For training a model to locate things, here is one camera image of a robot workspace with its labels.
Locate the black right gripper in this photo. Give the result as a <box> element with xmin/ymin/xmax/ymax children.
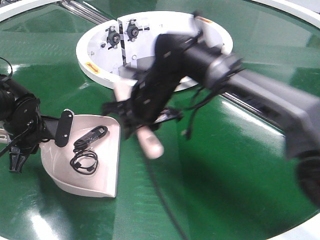
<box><xmin>101</xmin><ymin>33</ymin><xmax>193</xmax><ymax>131</ymax></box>

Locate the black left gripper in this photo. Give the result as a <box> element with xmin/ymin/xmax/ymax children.
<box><xmin>3</xmin><ymin>92</ymin><xmax>74</xmax><ymax>173</ymax></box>

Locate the pink hand brush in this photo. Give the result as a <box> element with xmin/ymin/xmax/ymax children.
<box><xmin>113</xmin><ymin>78</ymin><xmax>164</xmax><ymax>160</ymax></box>

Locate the black cable bundle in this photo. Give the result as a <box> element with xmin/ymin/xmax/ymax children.
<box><xmin>69</xmin><ymin>125</ymin><xmax>109</xmax><ymax>175</ymax></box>

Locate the pink plastic dustpan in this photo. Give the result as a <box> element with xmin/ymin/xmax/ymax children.
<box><xmin>38</xmin><ymin>114</ymin><xmax>120</xmax><ymax>198</ymax></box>

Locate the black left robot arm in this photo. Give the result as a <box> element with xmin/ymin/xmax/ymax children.
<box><xmin>0</xmin><ymin>57</ymin><xmax>74</xmax><ymax>173</ymax></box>

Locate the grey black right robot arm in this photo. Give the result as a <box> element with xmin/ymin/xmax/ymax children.
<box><xmin>102</xmin><ymin>33</ymin><xmax>320</xmax><ymax>205</ymax></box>

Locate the near steel roller strip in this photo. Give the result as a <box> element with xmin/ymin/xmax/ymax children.
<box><xmin>221</xmin><ymin>92</ymin><xmax>281</xmax><ymax>129</ymax></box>

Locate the steel roller strip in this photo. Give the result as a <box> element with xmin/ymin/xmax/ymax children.
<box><xmin>60</xmin><ymin>0</ymin><xmax>111</xmax><ymax>25</ymax></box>
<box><xmin>221</xmin><ymin>92</ymin><xmax>281</xmax><ymax>129</ymax></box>

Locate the far steel roller strip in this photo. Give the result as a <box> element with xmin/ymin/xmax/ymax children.
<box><xmin>60</xmin><ymin>0</ymin><xmax>111</xmax><ymax>25</ymax></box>

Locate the white outer rim left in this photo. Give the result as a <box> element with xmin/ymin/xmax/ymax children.
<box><xmin>0</xmin><ymin>0</ymin><xmax>61</xmax><ymax>22</ymax></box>

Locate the white rim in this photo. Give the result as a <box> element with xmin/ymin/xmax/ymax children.
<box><xmin>0</xmin><ymin>0</ymin><xmax>61</xmax><ymax>22</ymax></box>
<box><xmin>254</xmin><ymin>0</ymin><xmax>320</xmax><ymax>29</ymax></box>

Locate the white outer rim right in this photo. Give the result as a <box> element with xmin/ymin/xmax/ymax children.
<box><xmin>254</xmin><ymin>0</ymin><xmax>320</xmax><ymax>29</ymax></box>

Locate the white central ring housing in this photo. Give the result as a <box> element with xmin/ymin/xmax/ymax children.
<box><xmin>76</xmin><ymin>11</ymin><xmax>234</xmax><ymax>89</ymax></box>

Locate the left black bearing mount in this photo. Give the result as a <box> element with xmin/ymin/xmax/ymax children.
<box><xmin>105</xmin><ymin>26</ymin><xmax>121</xmax><ymax>50</ymax></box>

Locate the black bearing mount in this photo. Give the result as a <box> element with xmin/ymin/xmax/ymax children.
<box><xmin>105</xmin><ymin>26</ymin><xmax>121</xmax><ymax>50</ymax></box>
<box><xmin>124</xmin><ymin>19</ymin><xmax>150</xmax><ymax>42</ymax></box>

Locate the right black bearing mount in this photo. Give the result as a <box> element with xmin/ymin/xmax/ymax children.
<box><xmin>124</xmin><ymin>19</ymin><xmax>150</xmax><ymax>42</ymax></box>

